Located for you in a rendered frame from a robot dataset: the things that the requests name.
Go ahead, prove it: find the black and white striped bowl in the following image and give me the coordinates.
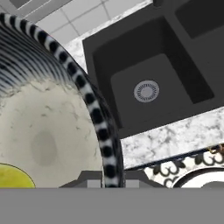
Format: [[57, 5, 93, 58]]
[[0, 12, 126, 189]]

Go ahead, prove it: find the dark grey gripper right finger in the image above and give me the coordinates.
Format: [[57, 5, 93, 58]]
[[123, 170, 166, 189]]

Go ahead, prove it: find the white round black-rimmed object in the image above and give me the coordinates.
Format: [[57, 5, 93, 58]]
[[171, 167, 224, 189]]

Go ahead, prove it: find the grey window frame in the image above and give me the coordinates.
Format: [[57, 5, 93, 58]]
[[0, 0, 74, 25]]

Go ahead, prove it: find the yellow lemon wedge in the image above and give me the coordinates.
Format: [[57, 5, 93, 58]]
[[0, 163, 37, 189]]

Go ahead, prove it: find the black double sink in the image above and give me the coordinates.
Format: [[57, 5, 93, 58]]
[[81, 0, 224, 140]]

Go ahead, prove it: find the brass cupboard handle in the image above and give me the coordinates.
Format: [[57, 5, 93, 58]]
[[207, 144, 224, 156]]

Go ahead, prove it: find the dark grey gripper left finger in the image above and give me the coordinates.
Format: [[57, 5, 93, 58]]
[[59, 170, 103, 189]]

